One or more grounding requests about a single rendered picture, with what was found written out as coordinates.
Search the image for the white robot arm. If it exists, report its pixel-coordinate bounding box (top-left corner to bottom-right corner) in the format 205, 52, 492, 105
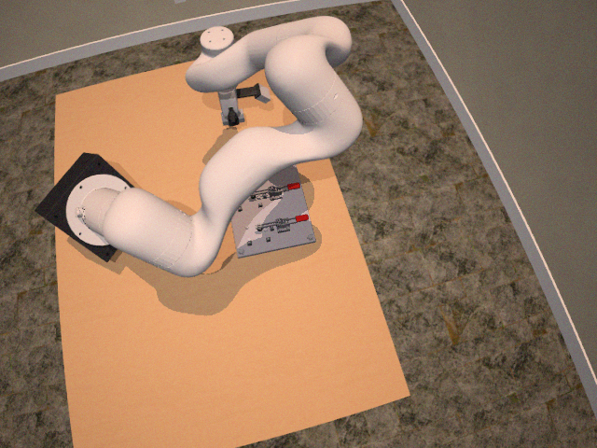
66, 16, 363, 277

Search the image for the grey toggle clamp with red handle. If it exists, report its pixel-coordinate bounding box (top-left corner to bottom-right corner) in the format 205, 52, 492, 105
255, 215, 309, 233

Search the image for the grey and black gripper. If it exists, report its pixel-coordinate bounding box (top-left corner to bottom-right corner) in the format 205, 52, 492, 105
217, 85, 240, 126

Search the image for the black toggle clamp with red handle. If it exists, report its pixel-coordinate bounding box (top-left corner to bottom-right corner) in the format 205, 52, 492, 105
251, 183, 300, 201

